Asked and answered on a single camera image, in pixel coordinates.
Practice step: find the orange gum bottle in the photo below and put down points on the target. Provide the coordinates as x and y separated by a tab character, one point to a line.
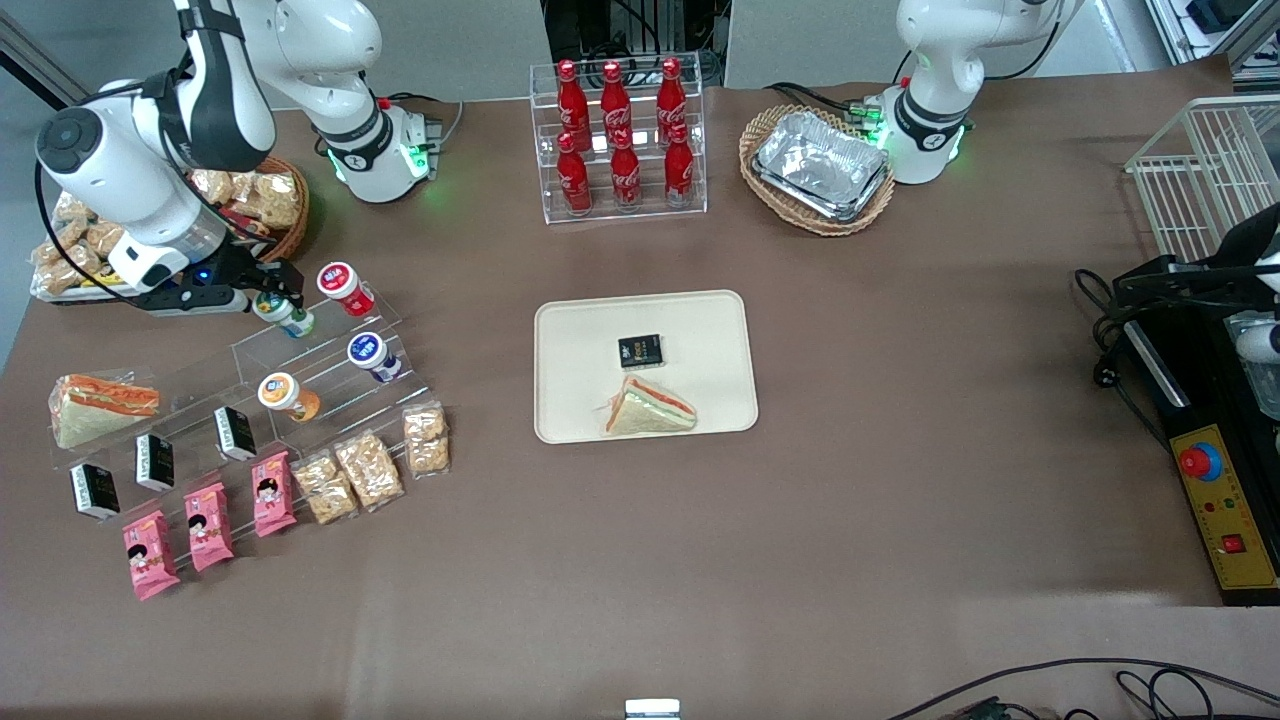
288	396

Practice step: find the clear bag of crackers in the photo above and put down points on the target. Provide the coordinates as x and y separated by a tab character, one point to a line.
70	208
60	272
427	438
369	469
212	186
103	240
55	248
277	198
325	487

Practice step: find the green gum bottle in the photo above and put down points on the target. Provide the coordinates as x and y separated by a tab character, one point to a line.
290	320

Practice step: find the red gum bottle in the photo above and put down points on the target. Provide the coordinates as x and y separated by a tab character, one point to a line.
345	288

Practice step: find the red cola bottle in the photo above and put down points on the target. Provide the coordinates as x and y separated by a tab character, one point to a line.
679	170
625	175
671	95
615	98
573	180
572	95

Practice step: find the wrapped triangle sandwich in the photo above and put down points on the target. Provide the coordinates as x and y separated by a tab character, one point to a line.
100	412
648	410

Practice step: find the pink snack pack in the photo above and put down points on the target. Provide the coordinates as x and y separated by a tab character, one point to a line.
150	555
209	527
272	494

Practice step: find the black and yellow control box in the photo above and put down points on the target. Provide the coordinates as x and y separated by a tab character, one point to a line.
1225	520

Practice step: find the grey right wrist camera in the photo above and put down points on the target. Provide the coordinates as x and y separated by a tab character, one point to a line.
190	300

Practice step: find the clear acrylic bottle rack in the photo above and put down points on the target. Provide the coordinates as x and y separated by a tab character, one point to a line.
645	200

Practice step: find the clear acrylic stepped snack stand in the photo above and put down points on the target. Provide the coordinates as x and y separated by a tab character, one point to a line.
190	420

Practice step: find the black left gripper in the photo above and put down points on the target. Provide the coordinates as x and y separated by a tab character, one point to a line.
1243	238

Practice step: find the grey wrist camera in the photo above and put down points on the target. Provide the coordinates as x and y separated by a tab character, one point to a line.
190	300
1260	342

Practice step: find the blue gum bottle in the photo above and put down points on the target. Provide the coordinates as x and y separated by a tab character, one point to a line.
374	357

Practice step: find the red emergency stop button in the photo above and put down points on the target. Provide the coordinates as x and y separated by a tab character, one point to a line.
1200	462

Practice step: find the white rectangular tray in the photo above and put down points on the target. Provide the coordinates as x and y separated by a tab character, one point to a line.
60	290

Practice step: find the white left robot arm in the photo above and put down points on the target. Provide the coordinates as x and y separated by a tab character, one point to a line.
928	120

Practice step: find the black background equipment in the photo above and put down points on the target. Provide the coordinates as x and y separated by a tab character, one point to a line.
640	30

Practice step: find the stack of foil trays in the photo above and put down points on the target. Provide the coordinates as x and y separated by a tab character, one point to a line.
822	165

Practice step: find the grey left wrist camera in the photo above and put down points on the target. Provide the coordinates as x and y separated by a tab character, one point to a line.
1260	342

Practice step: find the brown wicker basket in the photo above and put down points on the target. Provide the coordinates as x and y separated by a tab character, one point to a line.
295	235

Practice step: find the small black box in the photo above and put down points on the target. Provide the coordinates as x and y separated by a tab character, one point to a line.
235	433
640	351
155	462
95	490

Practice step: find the beige serving tray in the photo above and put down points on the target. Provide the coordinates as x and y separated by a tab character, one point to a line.
700	340

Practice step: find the clear acrylic gum stand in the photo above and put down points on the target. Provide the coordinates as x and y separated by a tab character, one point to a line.
330	340

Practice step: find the light wicker basket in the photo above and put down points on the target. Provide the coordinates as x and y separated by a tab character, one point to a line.
765	185

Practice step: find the aluminium frame shelf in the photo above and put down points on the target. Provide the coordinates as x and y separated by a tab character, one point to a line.
1215	30

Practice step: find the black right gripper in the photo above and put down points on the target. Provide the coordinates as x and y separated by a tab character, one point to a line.
243	262

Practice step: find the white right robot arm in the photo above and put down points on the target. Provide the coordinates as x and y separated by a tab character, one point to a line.
130	180

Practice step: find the clear plastic container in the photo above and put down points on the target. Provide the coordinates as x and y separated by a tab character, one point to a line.
1262	385

